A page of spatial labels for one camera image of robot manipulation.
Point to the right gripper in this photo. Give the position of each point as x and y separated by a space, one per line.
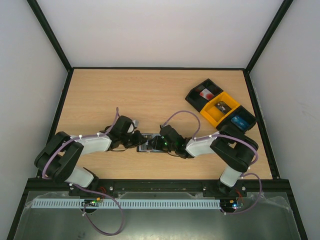
155 142

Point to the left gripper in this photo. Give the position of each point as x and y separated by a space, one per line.
138 139

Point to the black card holder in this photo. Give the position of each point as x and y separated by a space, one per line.
147 147

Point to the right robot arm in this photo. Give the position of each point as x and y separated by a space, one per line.
237 150

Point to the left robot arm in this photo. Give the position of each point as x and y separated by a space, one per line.
58 159

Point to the red white card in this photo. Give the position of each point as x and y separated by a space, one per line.
206 94

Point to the dark card in yellow bin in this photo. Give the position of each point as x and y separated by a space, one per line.
222 107

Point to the blue card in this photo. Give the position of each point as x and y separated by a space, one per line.
240 123

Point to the yellow bin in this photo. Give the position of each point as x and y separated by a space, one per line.
212 114

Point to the black bin far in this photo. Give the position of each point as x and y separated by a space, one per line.
195 100

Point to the black bin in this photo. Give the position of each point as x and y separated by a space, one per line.
243 113
195 100

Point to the black bin near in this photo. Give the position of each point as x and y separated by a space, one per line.
243 113

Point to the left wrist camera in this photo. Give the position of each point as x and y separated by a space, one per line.
135 124

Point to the white slotted cable duct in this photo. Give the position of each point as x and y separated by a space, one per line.
199 204

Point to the black front rail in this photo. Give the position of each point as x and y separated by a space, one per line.
114 187

